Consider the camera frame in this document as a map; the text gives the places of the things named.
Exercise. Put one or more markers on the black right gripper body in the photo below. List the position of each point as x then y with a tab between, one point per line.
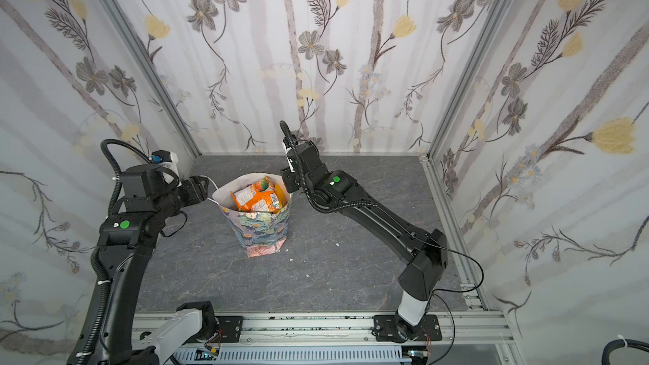
299	149

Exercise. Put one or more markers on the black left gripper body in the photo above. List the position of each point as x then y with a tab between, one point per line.
191	193

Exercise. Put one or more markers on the Fox's candy bag top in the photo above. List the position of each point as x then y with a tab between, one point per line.
263	196

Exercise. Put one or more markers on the white floral paper bag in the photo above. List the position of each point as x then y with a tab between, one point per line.
258	233

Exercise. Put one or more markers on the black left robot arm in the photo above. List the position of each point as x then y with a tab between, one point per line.
147	193

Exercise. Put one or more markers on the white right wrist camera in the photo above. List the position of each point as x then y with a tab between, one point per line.
291	158

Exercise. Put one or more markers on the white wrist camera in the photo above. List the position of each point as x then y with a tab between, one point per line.
291	158
167	160

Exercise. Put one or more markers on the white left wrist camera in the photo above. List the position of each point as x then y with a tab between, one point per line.
167	160

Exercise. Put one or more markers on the white perforated cable duct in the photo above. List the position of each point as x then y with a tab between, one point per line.
293	355

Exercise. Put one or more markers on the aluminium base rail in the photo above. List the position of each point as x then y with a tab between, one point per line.
431	340

